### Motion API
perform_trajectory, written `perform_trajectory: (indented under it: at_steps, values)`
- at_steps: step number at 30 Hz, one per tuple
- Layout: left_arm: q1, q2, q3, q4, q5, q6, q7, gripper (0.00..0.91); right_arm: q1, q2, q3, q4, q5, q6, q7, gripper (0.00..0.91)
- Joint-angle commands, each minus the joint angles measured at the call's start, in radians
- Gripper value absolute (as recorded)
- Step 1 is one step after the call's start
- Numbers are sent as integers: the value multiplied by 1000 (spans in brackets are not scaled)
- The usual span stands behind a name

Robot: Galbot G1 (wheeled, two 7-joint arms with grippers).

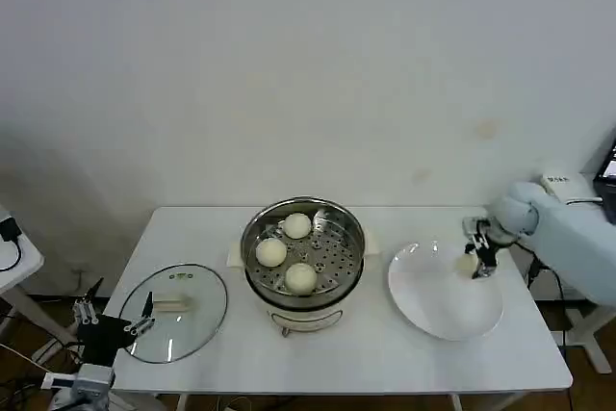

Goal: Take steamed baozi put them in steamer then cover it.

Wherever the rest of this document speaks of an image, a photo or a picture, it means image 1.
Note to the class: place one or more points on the perforated steel steamer basket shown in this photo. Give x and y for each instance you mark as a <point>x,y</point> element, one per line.
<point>332,247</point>

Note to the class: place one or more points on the white steamed bun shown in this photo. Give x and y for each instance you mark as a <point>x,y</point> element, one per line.
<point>271,252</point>
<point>465,263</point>
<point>297,225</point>
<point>301,278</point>

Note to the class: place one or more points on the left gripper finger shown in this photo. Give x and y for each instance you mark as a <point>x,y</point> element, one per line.
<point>84,307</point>
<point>144,317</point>

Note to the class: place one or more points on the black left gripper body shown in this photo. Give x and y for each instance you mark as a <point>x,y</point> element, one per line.
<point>102,339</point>

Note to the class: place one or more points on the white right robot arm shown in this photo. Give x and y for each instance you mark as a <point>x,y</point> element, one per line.
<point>572,238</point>

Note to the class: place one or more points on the round glass lid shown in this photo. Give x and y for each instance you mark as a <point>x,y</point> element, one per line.
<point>202,315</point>

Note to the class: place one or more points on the small white side table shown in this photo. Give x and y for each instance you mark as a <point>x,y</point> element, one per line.
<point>21,264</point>

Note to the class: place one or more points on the black power adapter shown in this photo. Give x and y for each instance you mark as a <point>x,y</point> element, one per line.
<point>8,229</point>

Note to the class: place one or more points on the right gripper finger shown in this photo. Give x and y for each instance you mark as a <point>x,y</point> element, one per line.
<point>469,247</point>
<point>486,264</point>

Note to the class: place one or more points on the white round plate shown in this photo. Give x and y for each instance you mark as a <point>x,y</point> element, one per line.
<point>443,305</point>

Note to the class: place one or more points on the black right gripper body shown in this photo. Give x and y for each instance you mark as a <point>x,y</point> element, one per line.
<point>490,233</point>

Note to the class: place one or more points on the white desk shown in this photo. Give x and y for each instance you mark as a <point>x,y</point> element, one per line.
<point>584,329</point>

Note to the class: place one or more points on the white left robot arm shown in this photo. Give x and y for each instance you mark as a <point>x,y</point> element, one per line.
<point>89,382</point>

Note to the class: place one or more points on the white electric cooker base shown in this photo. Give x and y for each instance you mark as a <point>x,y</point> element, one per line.
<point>303,322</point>

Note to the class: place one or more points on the black laptop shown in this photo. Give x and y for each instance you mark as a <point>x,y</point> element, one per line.
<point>607,189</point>

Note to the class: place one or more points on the white labelled box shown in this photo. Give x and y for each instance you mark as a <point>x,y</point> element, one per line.
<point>568,186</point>

